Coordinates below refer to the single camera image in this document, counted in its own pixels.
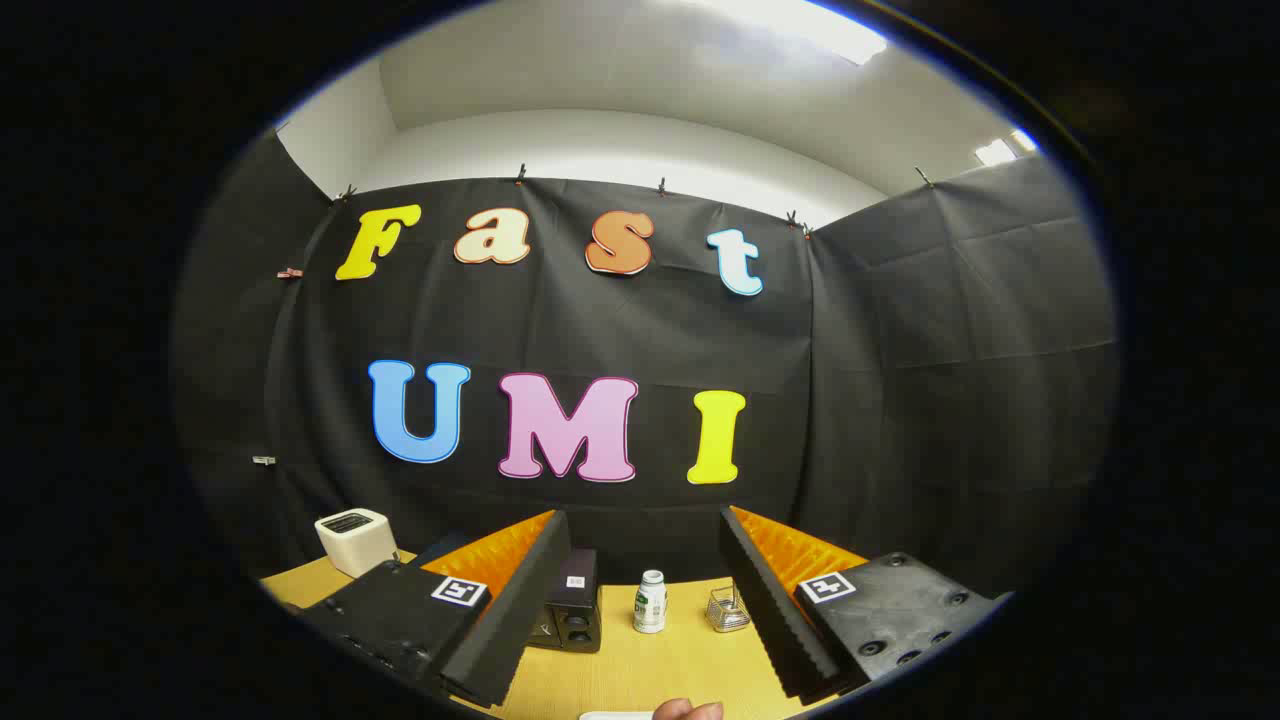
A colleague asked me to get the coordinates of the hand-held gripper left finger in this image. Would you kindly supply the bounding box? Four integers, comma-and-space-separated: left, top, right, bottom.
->
298, 508, 574, 709

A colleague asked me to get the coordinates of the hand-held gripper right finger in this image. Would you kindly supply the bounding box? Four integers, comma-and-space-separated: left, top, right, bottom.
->
718, 505, 1004, 703

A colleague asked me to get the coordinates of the black toaster oven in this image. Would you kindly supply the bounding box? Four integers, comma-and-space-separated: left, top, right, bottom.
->
412, 533, 602, 654

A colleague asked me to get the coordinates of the cream white toaster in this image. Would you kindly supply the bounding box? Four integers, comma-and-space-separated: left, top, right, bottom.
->
314, 508, 401, 579

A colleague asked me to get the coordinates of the white bottle green label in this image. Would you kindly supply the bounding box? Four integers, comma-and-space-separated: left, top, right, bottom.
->
633, 570, 668, 634

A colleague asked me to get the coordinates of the small ceiling light panel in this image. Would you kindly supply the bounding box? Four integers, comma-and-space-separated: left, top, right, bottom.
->
975, 128, 1039, 167

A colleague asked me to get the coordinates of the long ceiling light panel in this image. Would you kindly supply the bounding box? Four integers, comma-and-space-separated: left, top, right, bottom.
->
690, 0, 889, 67

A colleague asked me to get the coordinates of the metal wire basket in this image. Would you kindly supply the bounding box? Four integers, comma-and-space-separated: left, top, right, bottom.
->
706, 583, 752, 633

